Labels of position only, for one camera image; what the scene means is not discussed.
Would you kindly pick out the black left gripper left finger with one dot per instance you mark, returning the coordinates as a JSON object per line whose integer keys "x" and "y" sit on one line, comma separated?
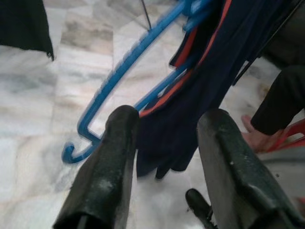
{"x": 107, "y": 171}

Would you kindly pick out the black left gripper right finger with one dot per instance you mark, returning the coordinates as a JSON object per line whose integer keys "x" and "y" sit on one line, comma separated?
{"x": 233, "y": 171}

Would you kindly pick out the navy shirt with orange trim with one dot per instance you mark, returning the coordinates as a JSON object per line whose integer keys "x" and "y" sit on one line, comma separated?
{"x": 186, "y": 133}

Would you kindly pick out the blue plastic clothes hanger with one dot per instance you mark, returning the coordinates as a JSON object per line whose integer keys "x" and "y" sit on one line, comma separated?
{"x": 119, "y": 68}

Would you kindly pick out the person's bare foot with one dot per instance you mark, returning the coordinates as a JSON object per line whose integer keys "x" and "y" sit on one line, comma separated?
{"x": 262, "y": 140}

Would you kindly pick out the red plastic stool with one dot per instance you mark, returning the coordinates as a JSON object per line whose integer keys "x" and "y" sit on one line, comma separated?
{"x": 290, "y": 133}

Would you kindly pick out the person's black trouser leg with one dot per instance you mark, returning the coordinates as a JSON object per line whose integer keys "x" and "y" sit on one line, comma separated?
{"x": 281, "y": 102}

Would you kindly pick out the dark brown fabric sofa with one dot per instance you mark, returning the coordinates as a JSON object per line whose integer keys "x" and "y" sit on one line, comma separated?
{"x": 286, "y": 43}

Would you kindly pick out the silver metal clothes rack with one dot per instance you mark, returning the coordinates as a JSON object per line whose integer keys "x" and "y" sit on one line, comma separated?
{"x": 146, "y": 16}

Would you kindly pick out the black printed t-shirt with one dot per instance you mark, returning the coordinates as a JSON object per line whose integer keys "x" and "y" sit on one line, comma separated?
{"x": 21, "y": 23}

